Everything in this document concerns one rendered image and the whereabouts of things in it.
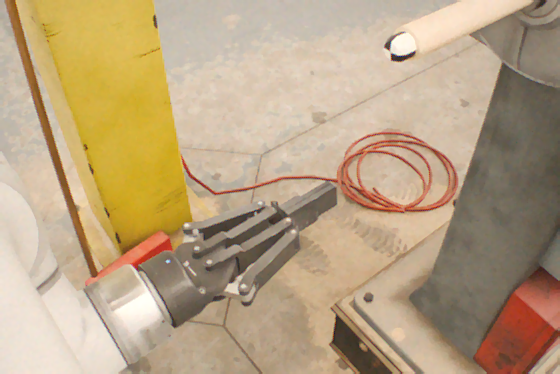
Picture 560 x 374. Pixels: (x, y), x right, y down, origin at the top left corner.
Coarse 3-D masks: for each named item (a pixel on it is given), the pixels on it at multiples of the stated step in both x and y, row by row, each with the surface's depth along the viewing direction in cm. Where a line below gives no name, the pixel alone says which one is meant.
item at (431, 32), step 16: (464, 0) 50; (480, 0) 50; (496, 0) 50; (512, 0) 51; (528, 0) 53; (432, 16) 47; (448, 16) 48; (464, 16) 48; (480, 16) 49; (496, 16) 51; (416, 32) 46; (432, 32) 46; (448, 32) 47; (464, 32) 49; (432, 48) 47
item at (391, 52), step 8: (400, 32) 46; (392, 40) 46; (400, 40) 45; (408, 40) 46; (384, 48) 47; (392, 48) 46; (400, 48) 46; (408, 48) 46; (416, 48) 46; (392, 56) 46; (400, 56) 46; (408, 56) 46
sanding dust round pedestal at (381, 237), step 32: (416, 192) 202; (320, 224) 193; (352, 224) 193; (384, 224) 193; (416, 224) 192; (320, 256) 184; (352, 256) 184; (384, 256) 183; (288, 288) 176; (320, 288) 175; (352, 288) 175; (320, 320) 168; (320, 352) 161
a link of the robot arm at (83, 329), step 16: (48, 288) 47; (64, 288) 49; (48, 304) 47; (64, 304) 48; (80, 304) 50; (64, 320) 47; (80, 320) 48; (96, 320) 50; (64, 336) 47; (80, 336) 48; (96, 336) 49; (80, 352) 48; (96, 352) 49; (112, 352) 50; (96, 368) 49; (112, 368) 50
